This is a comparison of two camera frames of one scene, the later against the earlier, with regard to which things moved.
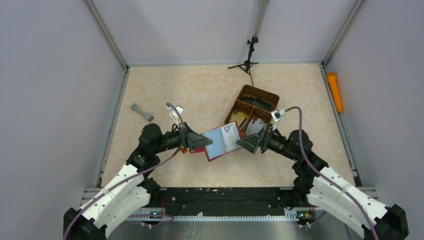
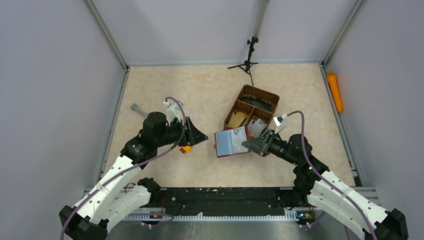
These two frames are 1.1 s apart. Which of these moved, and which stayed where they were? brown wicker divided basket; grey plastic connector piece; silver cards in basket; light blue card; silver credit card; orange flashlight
Moved: light blue card; silver credit card
Stayed: grey plastic connector piece; silver cards in basket; brown wicker divided basket; orange flashlight
